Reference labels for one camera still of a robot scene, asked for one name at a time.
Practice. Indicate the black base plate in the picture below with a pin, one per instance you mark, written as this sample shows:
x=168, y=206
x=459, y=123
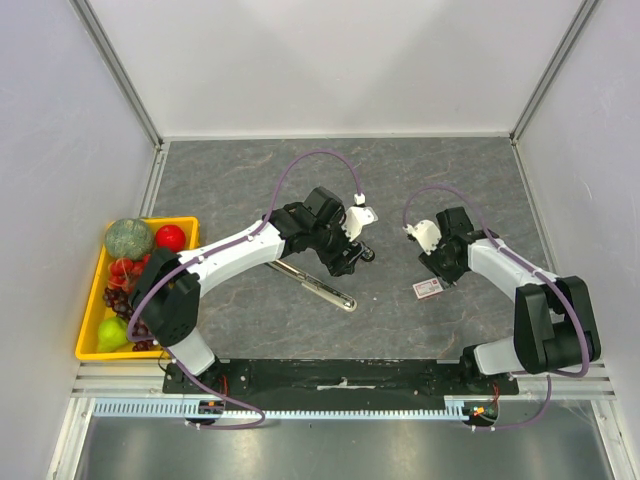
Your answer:
x=239, y=377

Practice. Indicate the green striped melon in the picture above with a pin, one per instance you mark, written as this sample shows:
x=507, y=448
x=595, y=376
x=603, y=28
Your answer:
x=129, y=238

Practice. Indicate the red cherry tomato cluster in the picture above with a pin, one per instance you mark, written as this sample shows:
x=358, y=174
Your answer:
x=125, y=272

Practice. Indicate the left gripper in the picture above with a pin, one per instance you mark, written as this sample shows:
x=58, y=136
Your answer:
x=336, y=262

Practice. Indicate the purple grape bunch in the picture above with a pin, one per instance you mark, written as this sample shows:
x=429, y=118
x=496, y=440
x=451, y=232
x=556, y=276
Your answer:
x=117, y=301

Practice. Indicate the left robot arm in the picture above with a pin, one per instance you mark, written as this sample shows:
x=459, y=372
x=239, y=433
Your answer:
x=167, y=296

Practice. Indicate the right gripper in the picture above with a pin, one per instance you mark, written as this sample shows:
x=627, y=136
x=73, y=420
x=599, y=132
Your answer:
x=442, y=267

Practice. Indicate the yellow plastic bin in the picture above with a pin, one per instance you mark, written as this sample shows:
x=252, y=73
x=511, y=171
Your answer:
x=97, y=312

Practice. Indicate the grey cable duct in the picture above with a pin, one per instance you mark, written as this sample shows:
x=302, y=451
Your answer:
x=199, y=410

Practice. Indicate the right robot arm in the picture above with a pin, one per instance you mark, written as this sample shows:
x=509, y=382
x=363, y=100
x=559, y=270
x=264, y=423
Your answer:
x=554, y=327

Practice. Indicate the red apple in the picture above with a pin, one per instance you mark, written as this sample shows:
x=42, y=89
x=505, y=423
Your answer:
x=172, y=237

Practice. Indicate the green pear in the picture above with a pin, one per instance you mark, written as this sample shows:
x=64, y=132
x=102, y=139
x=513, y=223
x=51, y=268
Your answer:
x=112, y=334

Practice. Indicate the red white staple box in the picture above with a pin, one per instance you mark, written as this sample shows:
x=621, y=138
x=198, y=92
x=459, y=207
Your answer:
x=427, y=288

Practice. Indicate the silver and black stapler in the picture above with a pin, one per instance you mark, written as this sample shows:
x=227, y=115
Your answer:
x=315, y=286

